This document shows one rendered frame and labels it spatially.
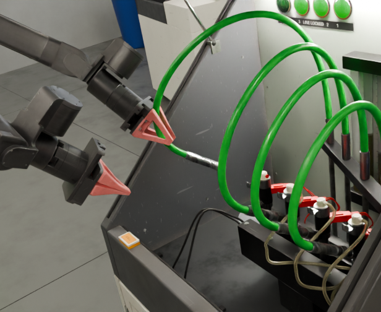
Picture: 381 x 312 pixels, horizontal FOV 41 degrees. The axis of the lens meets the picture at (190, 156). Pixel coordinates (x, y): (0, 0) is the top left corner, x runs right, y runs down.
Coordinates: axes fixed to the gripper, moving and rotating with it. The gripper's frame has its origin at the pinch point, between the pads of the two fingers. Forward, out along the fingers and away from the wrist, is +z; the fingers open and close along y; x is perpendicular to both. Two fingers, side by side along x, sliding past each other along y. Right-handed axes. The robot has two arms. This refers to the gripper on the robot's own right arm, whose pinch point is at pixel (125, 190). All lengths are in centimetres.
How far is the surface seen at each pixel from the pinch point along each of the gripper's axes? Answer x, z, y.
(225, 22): 15.0, 5.1, 34.4
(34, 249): 189, 58, -115
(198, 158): 15.9, 17.6, 8.4
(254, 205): -12.3, 15.2, 11.1
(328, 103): 12.2, 34.5, 33.4
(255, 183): -12.2, 13.0, 14.2
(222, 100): 41, 28, 21
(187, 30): 286, 101, 41
